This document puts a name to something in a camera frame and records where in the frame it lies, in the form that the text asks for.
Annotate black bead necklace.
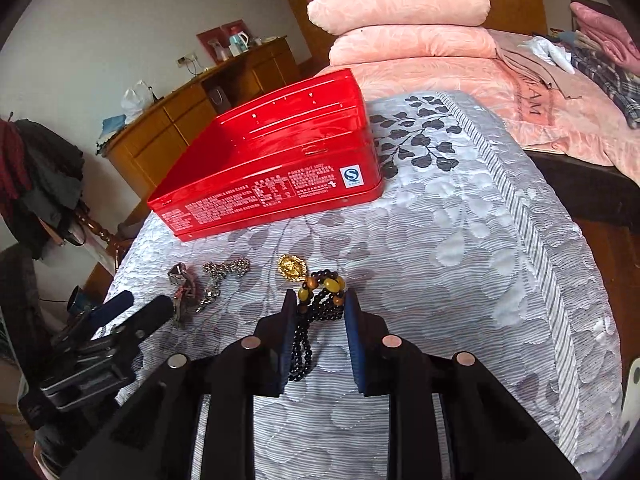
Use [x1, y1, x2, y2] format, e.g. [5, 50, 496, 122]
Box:
[287, 268, 347, 383]

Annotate white floral quilted cover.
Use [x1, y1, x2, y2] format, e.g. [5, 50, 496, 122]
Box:
[110, 91, 623, 479]

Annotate wooden sideboard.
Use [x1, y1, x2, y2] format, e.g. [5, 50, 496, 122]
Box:
[102, 37, 300, 200]

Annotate gold pendant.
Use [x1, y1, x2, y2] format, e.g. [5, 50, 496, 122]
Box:
[278, 254, 308, 283]

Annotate blue cloth on sideboard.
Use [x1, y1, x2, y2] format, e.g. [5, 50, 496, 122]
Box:
[96, 114, 126, 155]

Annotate white plastic bag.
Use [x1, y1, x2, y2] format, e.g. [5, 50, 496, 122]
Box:
[120, 80, 156, 125]

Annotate red tin box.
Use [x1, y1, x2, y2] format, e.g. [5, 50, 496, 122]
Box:
[148, 70, 384, 242]

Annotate red photo frames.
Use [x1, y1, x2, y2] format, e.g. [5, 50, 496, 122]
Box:
[196, 20, 253, 65]

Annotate white kettle with pink lid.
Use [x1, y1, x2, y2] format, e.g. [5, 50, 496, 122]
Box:
[229, 26, 250, 56]

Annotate pink bed cover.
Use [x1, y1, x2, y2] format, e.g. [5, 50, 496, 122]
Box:
[325, 29, 639, 181]

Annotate plaid folded clothes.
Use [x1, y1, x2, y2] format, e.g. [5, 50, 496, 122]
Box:
[568, 46, 640, 129]

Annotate white cloth on bed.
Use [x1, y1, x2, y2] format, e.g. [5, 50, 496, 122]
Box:
[518, 36, 575, 75]

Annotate lower pink folded quilt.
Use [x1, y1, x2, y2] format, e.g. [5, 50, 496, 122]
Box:
[329, 25, 498, 66]

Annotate pink folded blanket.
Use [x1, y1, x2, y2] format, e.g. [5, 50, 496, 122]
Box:
[570, 2, 640, 76]

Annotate silver chain necklace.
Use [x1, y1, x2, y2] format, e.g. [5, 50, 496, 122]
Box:
[194, 257, 253, 314]

